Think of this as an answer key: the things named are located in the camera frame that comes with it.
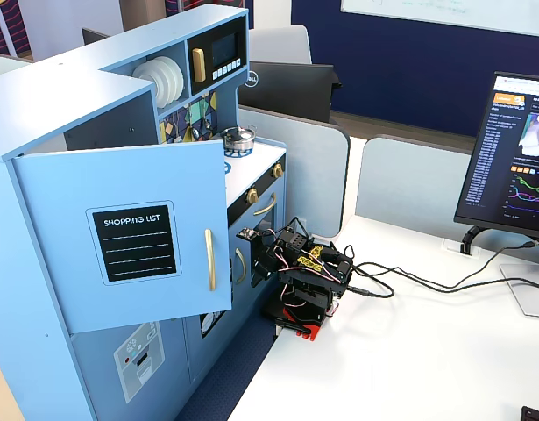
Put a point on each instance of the silver monitor stand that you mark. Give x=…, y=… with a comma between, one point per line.
x=527, y=298

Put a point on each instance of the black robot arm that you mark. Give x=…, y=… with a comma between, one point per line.
x=313, y=289

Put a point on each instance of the gold stove knob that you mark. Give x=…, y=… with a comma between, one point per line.
x=252, y=196
x=277, y=170

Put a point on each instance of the blue toy kitchen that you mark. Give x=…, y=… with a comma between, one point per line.
x=54, y=74

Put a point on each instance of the whiteboard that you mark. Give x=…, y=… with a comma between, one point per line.
x=427, y=11

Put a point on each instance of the blue shopping list door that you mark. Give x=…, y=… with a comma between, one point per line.
x=54, y=219

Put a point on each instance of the light blue desk divider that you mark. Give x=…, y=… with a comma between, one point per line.
x=317, y=166
x=409, y=184

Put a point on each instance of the small wrist camera board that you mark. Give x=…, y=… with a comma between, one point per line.
x=247, y=233

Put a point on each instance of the steel pot lid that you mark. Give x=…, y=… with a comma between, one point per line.
x=236, y=131

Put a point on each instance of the black Dell monitor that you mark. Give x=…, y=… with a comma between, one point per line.
x=291, y=92

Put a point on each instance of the small steel pot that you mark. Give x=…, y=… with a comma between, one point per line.
x=240, y=144

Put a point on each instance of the lit computer monitor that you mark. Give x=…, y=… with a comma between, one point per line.
x=501, y=153

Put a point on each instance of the red clamp base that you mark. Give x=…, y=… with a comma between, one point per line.
x=310, y=331

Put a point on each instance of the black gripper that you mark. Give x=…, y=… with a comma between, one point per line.
x=258, y=262

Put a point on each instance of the black keyboard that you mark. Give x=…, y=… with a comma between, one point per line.
x=536, y=416

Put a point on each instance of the dark desk partition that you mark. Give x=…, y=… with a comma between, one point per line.
x=91, y=36

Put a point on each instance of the white plate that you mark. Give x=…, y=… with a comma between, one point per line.
x=163, y=90
x=180, y=85
x=144, y=72
x=172, y=87

